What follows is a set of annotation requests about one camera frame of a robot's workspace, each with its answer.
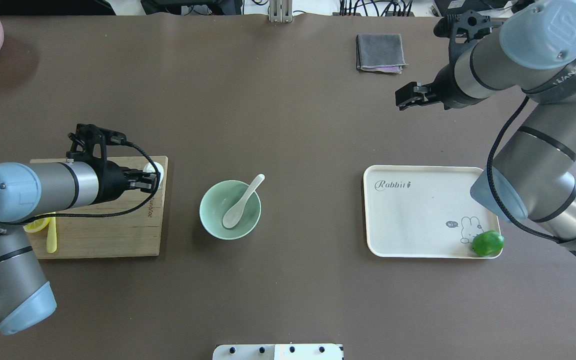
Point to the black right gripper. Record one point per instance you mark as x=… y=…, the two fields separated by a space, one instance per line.
x=444 y=93

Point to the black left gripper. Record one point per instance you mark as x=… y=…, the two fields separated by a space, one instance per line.
x=113 y=180

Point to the white ceramic spoon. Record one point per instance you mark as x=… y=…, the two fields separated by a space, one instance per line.
x=235 y=213

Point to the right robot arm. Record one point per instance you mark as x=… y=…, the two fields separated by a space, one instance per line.
x=527 y=179

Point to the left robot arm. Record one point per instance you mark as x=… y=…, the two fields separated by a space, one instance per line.
x=41 y=190

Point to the mint green bowl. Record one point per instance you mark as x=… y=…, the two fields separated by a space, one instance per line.
x=220 y=198

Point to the wooden cutting board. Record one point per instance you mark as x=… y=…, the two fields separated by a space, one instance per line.
x=138 y=233

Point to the grey purple folded cloth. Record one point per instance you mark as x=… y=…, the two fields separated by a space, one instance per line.
x=380 y=53

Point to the yellow plastic knife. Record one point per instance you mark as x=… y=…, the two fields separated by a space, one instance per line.
x=52 y=236

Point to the cream rabbit serving tray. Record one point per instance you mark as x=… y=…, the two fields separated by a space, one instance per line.
x=416 y=211

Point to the green lime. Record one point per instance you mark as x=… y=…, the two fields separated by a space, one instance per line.
x=488 y=243

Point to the aluminium frame post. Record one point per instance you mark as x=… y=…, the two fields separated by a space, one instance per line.
x=280 y=11

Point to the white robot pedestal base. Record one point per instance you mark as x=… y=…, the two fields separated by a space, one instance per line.
x=279 y=351

